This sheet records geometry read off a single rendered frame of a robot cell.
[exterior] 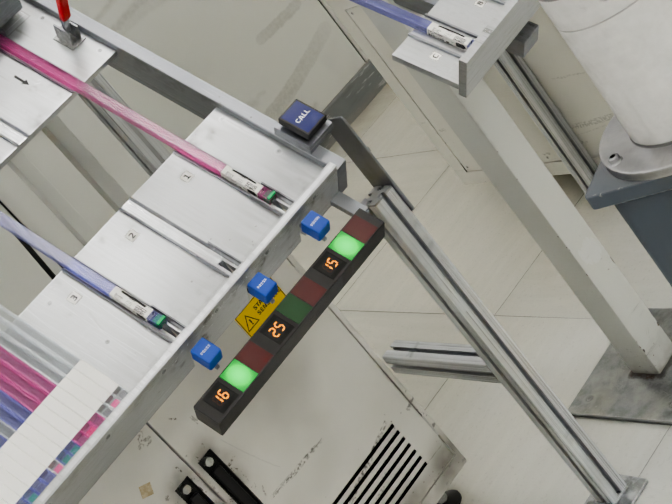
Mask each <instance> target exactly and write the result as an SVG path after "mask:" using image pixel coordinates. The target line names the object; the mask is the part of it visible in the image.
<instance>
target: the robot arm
mask: <svg viewBox="0 0 672 504"><path fill-rule="evenodd" d="M538 2H539V3H540V5H541V6H542V8H543V9H544V11H545V12H546V14H547V15H548V17H549V18H550V20H551V21H552V23H553V24H554V25H555V27H556V28H557V30H558V31H559V33H560V34H561V36H562V37H563V39H564V40H565V42H566V43H567V45H568V46H569V47H570V49H571V50H572V52H573V53H574V55H575V56H576V58H577V59H578V61H579V62H580V64H581V65H582V67H583V68H584V70H585V71H586V73H587V74H588V76H589V77H590V79H591V80H592V82H593V83H594V85H595V86H596V88H597V89H598V90H599V92H600V93H601V95H602V96H603V98H604V99H605V101H606V102H607V104H608V105H609V107H610V108H611V110H612V111H613V113H614V114H615V115H614V116H613V118H612V119H611V120H610V122H609V123H608V125H607V127H606V129H605V131H604V132H603V135H602V138H601V141H600V145H599V155H600V160H601V161H602V163H603V164H604V166H605V167H606V169H607V170H608V171H609V173H611V174H612V175H613V176H615V177H616V178H620V179H623V180H628V181H645V180H654V179H658V178H662V177H667V176H670V175H672V0H538Z"/></svg>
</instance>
